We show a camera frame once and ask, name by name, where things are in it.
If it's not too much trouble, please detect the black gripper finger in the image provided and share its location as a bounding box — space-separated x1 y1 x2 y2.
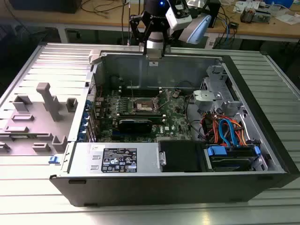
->
129 13 151 56
161 28 175 58

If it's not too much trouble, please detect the silver CPU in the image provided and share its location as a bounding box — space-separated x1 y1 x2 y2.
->
147 48 163 60

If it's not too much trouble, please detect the metal socket cover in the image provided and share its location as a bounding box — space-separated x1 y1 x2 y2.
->
151 95 161 111

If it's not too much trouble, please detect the black RAM slot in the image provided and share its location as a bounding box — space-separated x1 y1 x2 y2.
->
120 90 164 97
120 84 162 91
117 111 165 118
116 116 166 124

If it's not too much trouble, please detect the CPU socket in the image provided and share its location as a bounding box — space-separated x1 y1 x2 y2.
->
132 97 157 113

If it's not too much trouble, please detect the silver metal drive cage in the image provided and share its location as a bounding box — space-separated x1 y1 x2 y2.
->
199 65 235 104

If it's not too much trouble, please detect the wooden desk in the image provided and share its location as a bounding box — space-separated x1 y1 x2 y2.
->
0 0 300 44

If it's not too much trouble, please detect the green motherboard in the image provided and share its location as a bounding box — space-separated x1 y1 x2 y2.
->
93 88 195 143

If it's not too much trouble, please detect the small copper transformer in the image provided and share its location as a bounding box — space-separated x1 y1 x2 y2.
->
241 6 256 23

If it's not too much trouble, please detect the black graphics card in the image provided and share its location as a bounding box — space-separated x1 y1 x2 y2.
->
117 118 154 135

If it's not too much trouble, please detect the white printed card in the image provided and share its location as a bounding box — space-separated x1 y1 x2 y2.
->
233 0 264 13

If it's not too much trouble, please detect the grey desk device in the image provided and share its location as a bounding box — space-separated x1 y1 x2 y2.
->
255 8 274 23

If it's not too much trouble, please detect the black box on desk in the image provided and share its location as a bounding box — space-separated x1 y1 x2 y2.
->
9 0 83 14

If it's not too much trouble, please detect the white paper sheet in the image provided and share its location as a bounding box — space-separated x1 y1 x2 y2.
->
274 13 300 26

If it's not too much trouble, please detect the silver power supply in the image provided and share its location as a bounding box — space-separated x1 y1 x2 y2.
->
67 142 162 174

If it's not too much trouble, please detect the hard disk in blue carrier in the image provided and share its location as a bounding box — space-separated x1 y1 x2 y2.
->
203 144 262 173

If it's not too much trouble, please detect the grey parts rack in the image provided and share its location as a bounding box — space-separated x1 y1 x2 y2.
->
0 82 79 157

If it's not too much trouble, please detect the black PC case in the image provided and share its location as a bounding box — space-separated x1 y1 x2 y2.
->
49 48 300 208

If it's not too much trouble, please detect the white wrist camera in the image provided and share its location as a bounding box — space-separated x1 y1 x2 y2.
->
165 0 192 31

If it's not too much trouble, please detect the blue wire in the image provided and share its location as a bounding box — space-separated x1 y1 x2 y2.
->
218 118 240 148

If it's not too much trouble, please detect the orange wire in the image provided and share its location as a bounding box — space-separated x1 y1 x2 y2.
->
231 120 248 146

